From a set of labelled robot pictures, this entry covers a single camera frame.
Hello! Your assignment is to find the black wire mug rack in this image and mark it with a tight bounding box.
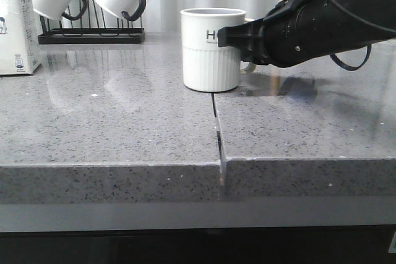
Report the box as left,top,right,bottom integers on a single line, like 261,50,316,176
37,0,145,45

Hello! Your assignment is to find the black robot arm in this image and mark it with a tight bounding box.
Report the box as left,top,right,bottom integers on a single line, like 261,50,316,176
217,0,395,68

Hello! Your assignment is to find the blue white milk carton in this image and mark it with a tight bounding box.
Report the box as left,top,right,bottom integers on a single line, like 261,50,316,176
1,0,41,75

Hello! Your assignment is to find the black cable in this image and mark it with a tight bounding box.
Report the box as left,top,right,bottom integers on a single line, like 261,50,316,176
278,0,396,72

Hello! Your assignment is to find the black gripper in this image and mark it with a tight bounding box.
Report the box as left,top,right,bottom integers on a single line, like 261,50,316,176
217,0,349,69

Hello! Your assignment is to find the white HOME mug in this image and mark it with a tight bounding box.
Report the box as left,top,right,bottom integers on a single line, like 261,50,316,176
180,7,256,93

